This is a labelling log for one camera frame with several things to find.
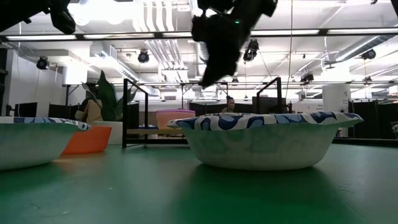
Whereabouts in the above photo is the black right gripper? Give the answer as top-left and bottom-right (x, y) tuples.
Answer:
(191, 12), (259, 88)

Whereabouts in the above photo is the pink plastic bowl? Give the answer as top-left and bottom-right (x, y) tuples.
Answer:
(154, 108), (197, 131)

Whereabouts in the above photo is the blue patterned paper bowl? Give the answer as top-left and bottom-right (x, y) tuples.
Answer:
(166, 111), (364, 171)
(0, 116), (91, 172)

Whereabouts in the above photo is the wooden shelf board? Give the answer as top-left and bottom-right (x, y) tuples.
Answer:
(126, 128), (185, 136)

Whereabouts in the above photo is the person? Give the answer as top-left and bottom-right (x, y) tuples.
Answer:
(74, 83), (104, 124)
(220, 95), (236, 113)

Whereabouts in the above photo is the black ceiling spotlight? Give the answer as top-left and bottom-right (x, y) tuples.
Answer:
(243, 38), (260, 62)
(35, 56), (49, 70)
(361, 49), (377, 61)
(137, 50), (150, 64)

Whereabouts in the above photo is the green snake plant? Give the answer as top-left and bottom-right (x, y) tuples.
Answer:
(81, 70), (139, 123)

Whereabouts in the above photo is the white plant pot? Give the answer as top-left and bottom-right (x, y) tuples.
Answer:
(92, 120), (124, 146)

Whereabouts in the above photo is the white pillar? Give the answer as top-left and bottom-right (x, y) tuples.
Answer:
(322, 83), (352, 138)

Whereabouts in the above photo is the orange-red plastic bowl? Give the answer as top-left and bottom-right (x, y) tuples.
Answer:
(62, 125), (113, 155)

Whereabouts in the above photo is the green table mat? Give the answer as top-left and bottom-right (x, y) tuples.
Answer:
(0, 142), (398, 224)

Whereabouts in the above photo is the black partition screen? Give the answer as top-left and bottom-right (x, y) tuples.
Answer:
(348, 100), (398, 139)

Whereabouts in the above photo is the black monitor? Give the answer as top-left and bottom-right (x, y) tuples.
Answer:
(13, 101), (39, 118)

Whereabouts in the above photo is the black overhead frame bar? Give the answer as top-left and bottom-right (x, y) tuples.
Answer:
(0, 28), (398, 42)

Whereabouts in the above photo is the black metal shelf frame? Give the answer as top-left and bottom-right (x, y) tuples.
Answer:
(122, 77), (283, 149)

